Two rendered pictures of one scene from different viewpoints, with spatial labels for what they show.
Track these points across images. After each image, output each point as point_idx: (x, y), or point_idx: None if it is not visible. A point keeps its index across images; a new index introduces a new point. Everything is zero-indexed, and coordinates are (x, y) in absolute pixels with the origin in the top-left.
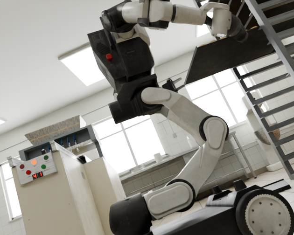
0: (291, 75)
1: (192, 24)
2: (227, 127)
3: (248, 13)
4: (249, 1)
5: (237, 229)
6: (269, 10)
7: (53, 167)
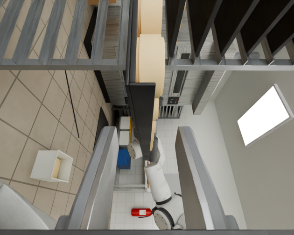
0: (65, 66)
1: (148, 178)
2: None
3: (206, 2)
4: (178, 70)
5: None
6: (168, 29)
7: None
